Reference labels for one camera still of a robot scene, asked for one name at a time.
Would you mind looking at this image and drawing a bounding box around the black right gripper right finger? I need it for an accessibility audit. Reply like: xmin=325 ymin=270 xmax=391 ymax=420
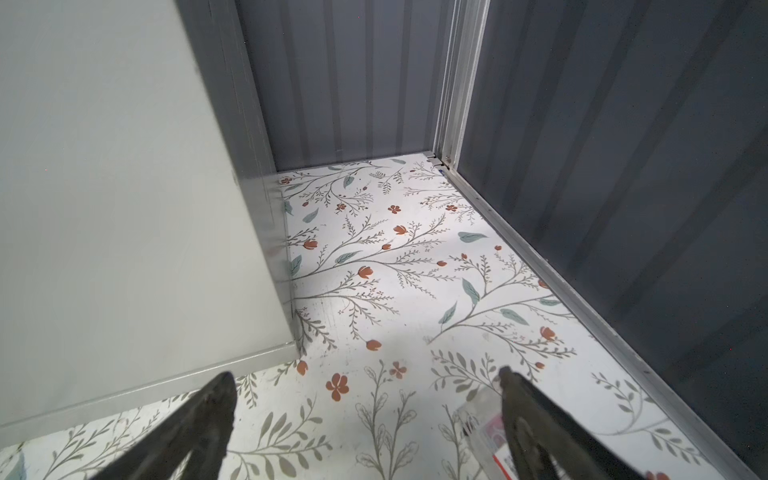
xmin=499 ymin=366 xmax=643 ymax=480

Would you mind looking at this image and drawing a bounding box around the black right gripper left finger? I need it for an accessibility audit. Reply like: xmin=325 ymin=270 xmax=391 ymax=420
xmin=94 ymin=372 xmax=237 ymax=479

